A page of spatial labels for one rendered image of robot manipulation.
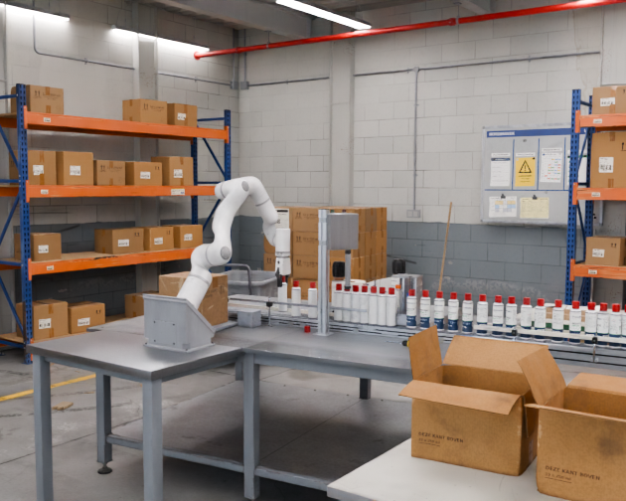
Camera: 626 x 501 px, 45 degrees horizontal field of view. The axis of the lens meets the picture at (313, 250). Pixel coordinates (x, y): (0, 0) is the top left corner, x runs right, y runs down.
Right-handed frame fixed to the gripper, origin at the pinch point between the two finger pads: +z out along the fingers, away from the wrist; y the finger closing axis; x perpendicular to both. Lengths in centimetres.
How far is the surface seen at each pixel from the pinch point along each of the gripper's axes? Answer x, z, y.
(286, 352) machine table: -40, 24, -63
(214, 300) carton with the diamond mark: 24.3, 7.8, -32.7
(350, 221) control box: -47, -37, -9
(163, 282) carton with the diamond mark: 51, -1, -43
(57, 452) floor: 129, 107, -49
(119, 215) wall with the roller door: 387, -24, 286
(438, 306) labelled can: -94, 5, -2
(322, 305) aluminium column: -34.0, 8.0, -15.6
